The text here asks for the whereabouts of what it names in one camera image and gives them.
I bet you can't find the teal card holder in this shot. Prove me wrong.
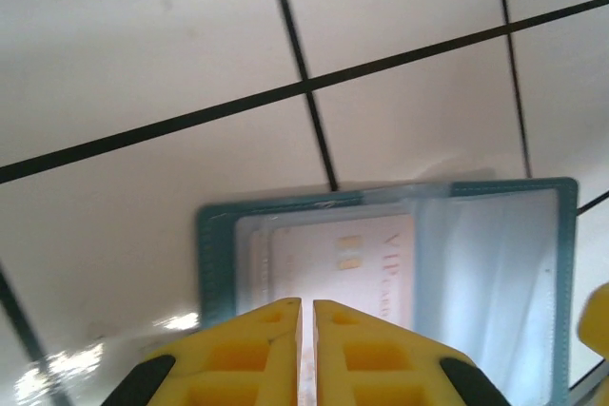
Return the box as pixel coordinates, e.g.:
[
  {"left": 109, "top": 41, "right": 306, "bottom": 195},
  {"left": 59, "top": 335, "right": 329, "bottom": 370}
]
[{"left": 196, "top": 176, "right": 580, "bottom": 406}]

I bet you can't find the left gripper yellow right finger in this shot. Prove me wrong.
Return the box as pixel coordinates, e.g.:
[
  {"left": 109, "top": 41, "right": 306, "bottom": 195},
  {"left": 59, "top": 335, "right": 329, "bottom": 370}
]
[{"left": 312, "top": 300, "right": 499, "bottom": 406}]

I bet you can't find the pale pink credit card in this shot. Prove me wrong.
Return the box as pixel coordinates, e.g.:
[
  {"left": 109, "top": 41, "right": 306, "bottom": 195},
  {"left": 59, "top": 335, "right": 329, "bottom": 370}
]
[{"left": 265, "top": 212, "right": 416, "bottom": 329}]

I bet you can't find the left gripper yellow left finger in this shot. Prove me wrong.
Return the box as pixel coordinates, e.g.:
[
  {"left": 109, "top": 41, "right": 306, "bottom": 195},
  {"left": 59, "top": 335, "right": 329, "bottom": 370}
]
[{"left": 108, "top": 297, "right": 304, "bottom": 406}]

